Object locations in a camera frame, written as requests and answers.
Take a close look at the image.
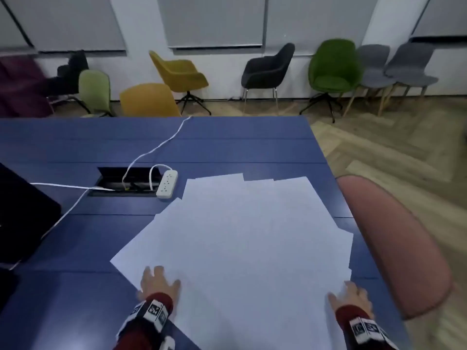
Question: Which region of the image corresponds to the white charger cable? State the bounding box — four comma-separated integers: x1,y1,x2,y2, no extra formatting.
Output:
9,182,115,270

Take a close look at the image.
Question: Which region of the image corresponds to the white marker wristband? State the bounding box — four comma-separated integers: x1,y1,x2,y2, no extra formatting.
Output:
128,294,174,328
350,315,388,345

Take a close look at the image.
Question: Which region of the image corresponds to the spread of white paper sheets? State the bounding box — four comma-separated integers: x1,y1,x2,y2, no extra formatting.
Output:
110,173,354,350

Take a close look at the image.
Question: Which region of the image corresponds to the light green chair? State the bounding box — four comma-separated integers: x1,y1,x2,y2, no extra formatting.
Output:
78,69,115,118

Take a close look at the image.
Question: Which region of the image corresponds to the black laptop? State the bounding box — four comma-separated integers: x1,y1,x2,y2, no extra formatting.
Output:
0,163,62,264

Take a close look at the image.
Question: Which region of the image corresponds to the person's right forearm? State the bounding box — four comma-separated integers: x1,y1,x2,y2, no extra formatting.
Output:
335,305,400,350

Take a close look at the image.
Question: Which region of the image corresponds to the grey chair with wooden legs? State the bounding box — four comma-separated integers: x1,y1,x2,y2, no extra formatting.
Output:
343,44,396,117
377,42,439,117

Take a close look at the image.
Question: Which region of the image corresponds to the black chair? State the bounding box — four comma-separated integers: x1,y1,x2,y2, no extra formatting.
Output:
44,50,91,110

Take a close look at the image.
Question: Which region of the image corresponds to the grey window blind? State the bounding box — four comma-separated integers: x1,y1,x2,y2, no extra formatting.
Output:
5,0,127,54
0,0,38,54
409,0,467,41
156,0,268,50

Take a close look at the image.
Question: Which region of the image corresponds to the green swivel chair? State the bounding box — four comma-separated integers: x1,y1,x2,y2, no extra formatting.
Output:
300,39,364,123

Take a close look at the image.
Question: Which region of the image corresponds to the person's left forearm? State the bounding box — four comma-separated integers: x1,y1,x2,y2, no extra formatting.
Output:
117,292,174,350

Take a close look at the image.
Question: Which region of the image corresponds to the long white cable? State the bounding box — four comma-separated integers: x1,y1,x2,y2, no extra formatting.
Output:
122,116,193,189

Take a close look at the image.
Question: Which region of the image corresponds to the white power strip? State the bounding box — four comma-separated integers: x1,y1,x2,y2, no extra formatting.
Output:
156,170,179,199

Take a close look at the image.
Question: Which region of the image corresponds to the yellow chair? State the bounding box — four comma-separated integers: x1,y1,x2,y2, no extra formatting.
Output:
119,83,182,118

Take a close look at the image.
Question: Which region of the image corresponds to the person's left hand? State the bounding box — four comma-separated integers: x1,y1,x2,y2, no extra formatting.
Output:
137,266,182,307

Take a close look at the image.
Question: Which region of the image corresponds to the maroon chair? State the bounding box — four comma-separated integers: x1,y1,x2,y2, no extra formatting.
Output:
0,54,53,118

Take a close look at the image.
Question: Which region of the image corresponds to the black table cable hatch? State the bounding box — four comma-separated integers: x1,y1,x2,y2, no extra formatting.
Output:
89,167,163,197

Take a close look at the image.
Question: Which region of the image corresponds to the black armchair with metal legs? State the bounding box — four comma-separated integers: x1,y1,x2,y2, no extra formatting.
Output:
241,43,296,113

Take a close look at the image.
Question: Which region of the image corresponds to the pink chair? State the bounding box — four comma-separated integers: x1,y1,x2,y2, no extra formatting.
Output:
336,175,454,321

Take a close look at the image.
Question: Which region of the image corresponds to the person's right hand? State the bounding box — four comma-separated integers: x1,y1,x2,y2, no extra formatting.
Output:
327,281,373,318

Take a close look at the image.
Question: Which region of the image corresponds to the mustard swivel chair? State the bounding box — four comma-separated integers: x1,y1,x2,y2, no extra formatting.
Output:
148,50,212,116

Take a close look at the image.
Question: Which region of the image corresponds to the white power strip cable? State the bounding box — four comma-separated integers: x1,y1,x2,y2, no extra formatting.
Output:
149,164,173,191

